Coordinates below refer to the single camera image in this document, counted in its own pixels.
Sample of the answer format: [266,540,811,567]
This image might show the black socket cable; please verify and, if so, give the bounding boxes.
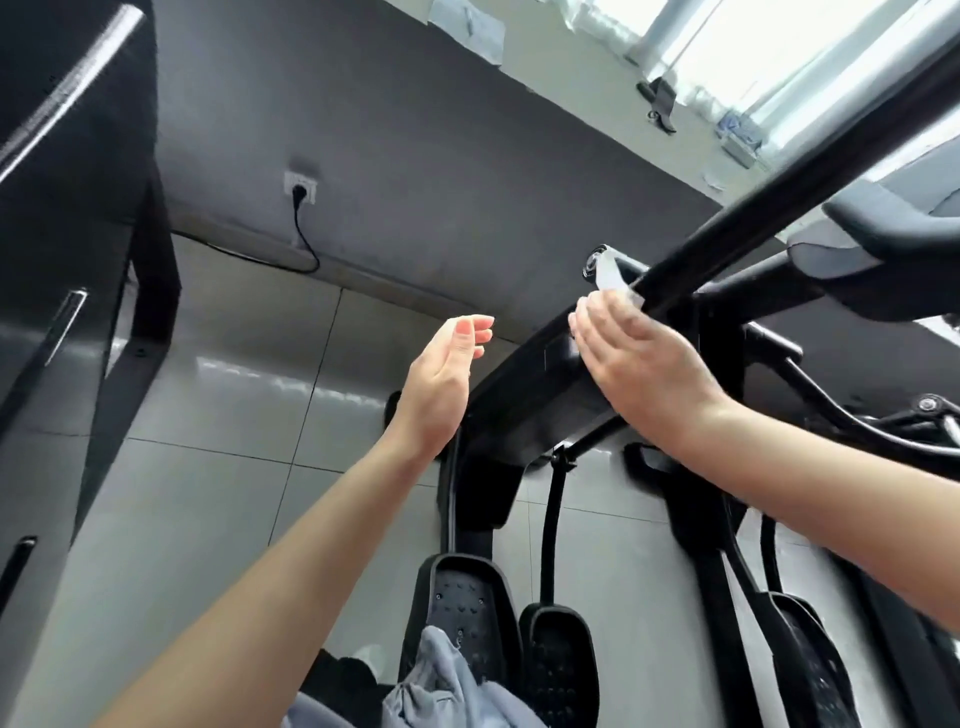
[202,187,326,278]

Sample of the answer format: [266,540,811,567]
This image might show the white curtain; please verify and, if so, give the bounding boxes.
[552,0,960,159]

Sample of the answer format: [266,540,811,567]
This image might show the person's right forearm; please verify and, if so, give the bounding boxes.
[682,397,960,635]

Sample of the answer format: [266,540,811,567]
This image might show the white wall socket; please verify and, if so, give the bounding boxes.
[283,168,321,209]

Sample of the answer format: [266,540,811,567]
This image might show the person's right hand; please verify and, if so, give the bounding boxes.
[565,289,734,461]

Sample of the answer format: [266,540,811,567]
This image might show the person's black trousers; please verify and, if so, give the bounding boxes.
[300,645,395,728]

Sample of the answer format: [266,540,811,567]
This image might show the person's left forearm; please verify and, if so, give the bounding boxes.
[90,427,437,728]

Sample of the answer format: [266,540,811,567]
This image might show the black fabric strap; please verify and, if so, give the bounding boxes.
[636,75,681,138]

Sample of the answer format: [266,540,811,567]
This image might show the white flat paper sheet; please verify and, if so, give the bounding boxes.
[429,0,510,68]

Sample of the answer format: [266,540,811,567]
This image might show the white wet wipe sheet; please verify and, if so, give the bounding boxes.
[591,253,647,311]

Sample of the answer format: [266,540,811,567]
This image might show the person's left hand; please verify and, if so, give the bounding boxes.
[382,313,497,467]

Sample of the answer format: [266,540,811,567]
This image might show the person's white shoe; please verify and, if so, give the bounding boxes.
[351,640,389,680]

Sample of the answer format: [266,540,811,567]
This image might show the person's grey shirt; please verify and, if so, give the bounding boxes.
[282,624,551,728]

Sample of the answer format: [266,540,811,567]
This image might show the grey power box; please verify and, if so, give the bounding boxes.
[715,112,770,170]

